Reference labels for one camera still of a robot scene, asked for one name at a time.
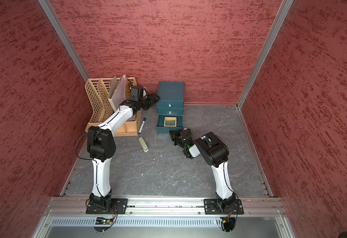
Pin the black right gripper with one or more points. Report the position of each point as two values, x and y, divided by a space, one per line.
174 135

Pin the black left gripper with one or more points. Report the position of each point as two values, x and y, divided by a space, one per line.
153 100

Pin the teal drawer cabinet yellow trim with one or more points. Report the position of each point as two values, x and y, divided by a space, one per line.
171 104

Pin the large wooden frame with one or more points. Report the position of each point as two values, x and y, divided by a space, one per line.
170 121

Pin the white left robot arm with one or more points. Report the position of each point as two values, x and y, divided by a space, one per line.
101 147

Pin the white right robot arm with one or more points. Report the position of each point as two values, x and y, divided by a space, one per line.
215 153

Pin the blue capped white marker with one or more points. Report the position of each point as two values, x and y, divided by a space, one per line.
141 126

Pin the pink paper folder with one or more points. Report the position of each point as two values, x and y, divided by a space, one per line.
121 92

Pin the beige stapler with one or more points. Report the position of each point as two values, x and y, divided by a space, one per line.
143 144

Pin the beige lattice file organizer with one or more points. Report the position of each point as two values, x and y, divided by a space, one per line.
105 95

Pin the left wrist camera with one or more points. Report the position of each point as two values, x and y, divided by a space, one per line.
137 93

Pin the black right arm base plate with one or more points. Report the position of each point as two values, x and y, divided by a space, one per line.
211 207

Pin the aluminium corner post left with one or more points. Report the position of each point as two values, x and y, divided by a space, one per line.
57 25

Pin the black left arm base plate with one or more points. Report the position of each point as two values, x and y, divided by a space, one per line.
117 206

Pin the aluminium front rail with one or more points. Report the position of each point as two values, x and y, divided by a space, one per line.
144 206

